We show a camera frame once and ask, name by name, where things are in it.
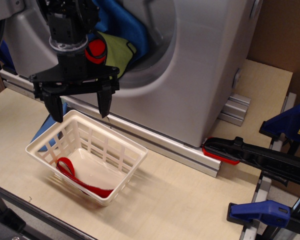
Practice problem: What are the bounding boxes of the blue clamp handle lower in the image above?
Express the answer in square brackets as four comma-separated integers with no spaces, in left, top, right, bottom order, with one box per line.
[226,200,300,234]

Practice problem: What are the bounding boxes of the blue cloth behind basket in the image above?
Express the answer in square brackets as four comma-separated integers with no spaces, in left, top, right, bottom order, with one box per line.
[30,102,69,153]

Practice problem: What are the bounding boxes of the grey toy washing machine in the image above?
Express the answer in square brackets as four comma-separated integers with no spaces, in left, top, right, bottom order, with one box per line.
[4,0,262,147]

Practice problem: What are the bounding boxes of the large blue cloth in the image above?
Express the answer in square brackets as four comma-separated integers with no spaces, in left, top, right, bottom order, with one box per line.
[88,0,150,67]

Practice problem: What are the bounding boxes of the blue Irwin clamp upper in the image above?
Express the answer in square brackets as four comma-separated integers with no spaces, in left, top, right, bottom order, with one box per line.
[259,104,300,143]

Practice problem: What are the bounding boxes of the red cloth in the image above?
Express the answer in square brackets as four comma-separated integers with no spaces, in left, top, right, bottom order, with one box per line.
[85,39,107,65]

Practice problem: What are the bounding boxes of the yellow-green cloth black trim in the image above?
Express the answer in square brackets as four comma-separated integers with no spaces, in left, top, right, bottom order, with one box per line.
[98,32,137,79]

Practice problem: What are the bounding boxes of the black table frame bar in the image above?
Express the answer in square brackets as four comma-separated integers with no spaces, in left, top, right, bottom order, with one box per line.
[0,187,94,240]

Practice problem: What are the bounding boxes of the red strap in basket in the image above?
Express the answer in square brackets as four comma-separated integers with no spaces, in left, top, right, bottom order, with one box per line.
[55,157,115,199]

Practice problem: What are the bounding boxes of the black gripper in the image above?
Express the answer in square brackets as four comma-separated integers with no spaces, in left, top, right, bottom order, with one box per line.
[28,51,120,123]

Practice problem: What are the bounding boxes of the white plastic laundry basket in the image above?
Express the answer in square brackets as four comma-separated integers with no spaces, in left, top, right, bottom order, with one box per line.
[25,110,148,207]

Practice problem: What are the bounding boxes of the blue clamp far left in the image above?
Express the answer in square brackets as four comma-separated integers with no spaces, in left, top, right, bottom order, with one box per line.
[0,40,17,75]

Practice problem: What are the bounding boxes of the aluminium extrusion rail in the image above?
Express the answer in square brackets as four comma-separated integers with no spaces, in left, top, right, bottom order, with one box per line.
[0,69,222,178]

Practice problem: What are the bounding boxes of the black red bar clamp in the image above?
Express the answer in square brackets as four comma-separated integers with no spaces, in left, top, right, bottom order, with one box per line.
[202,137,300,186]

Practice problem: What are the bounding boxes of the short aluminium extrusion piece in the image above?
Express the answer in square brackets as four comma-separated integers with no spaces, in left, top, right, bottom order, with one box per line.
[218,93,251,127]

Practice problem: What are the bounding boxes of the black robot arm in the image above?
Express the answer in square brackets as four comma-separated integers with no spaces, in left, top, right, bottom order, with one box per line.
[29,0,120,123]

